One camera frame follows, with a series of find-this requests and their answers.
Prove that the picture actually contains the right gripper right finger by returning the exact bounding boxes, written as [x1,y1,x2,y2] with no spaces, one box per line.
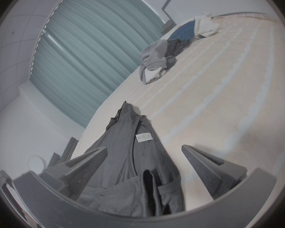
[181,144,248,196]

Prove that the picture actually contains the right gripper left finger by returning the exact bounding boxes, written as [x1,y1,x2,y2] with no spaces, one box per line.
[39,146,108,200]

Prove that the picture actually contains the black T-shirt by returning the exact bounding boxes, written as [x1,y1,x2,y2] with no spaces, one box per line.
[76,101,186,217]

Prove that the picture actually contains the bed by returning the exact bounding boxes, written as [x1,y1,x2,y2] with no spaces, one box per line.
[71,0,285,209]

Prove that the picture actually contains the blue-green curtain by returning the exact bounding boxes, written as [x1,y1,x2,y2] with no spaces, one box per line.
[38,0,167,67]
[28,36,139,129]

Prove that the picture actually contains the black garment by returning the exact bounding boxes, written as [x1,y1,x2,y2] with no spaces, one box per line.
[165,38,193,68]

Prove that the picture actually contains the grey garment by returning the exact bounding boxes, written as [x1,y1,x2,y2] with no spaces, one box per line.
[139,39,168,85]

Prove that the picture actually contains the white garment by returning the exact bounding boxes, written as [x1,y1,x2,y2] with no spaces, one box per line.
[193,14,222,38]

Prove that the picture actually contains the grey bedside table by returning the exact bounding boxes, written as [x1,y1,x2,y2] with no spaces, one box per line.
[162,20,174,36]

